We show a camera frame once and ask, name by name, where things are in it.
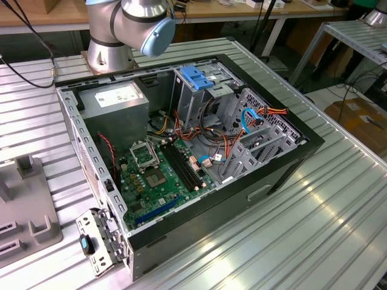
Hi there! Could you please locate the blue data wire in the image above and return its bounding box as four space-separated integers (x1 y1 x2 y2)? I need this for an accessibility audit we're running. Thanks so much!
241 107 264 135

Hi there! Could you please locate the grey metal disk bay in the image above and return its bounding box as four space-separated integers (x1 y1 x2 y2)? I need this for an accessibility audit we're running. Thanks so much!
219 87 309 185

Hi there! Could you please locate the black RAM slot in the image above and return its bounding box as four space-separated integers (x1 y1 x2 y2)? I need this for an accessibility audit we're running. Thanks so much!
167 143 205 185
160 145 198 191
164 144 201 189
171 141 208 183

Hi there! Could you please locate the grey optical drive cage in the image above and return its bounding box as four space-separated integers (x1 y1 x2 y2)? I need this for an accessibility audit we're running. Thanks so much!
169 59 242 129

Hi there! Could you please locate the CPU socket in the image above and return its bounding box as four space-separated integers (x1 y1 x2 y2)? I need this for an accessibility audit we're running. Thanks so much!
141 166 170 190

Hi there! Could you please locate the metal socket cover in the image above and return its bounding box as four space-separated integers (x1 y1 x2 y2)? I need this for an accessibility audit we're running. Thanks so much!
129 140 161 170

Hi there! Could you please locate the green motherboard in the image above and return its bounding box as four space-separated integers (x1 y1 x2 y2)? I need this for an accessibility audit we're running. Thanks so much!
116 137 218 232

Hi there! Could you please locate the blue plastic drive latch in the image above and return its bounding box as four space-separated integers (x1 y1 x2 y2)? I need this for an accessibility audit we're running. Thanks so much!
180 65 216 91

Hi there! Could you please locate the black open PC case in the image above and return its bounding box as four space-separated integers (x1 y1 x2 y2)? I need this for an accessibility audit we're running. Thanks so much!
54 53 326 282

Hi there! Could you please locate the blue expansion slot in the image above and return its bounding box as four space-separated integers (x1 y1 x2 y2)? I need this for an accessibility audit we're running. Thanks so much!
134 195 184 226

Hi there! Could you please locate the grey power supply unit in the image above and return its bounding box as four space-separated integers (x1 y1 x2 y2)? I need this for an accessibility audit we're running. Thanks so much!
77 80 151 158

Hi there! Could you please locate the black case fan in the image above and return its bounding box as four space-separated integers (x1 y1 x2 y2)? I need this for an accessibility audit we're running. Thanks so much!
96 134 120 185

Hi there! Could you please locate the wooden desk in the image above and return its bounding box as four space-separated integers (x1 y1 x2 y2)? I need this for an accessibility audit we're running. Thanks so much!
0 0 363 36

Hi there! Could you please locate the large brown cardboard box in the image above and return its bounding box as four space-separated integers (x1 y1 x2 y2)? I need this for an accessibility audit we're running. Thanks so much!
325 96 387 155

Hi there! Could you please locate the grey parts rack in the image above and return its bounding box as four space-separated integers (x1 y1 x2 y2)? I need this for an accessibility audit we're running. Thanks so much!
0 153 64 269

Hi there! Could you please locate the metal slat side table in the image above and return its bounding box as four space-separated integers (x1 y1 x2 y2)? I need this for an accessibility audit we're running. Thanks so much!
288 21 387 88

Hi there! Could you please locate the small blue wire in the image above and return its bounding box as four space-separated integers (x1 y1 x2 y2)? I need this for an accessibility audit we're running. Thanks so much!
199 153 226 166

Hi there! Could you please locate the orange red wire bundle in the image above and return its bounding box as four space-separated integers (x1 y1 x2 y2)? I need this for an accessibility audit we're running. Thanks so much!
174 110 246 166

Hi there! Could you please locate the yellow wire bundle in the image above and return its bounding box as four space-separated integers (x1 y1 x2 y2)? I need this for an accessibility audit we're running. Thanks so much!
149 116 170 135

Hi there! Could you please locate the red black twisted wire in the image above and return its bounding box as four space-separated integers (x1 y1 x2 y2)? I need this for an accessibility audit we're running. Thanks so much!
96 132 119 182

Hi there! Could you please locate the orange power wire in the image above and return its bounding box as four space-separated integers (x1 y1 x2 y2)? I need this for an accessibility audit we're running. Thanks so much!
255 106 290 117

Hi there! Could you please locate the silver card retention bracket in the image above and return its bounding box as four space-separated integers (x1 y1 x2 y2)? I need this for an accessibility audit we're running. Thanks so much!
75 207 129 278

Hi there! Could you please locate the black latch with blue ring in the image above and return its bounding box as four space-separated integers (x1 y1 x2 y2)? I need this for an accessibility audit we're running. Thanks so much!
79 234 95 257

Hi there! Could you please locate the black cable with metal connector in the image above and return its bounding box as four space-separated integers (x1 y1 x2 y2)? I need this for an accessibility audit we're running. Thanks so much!
0 0 58 90

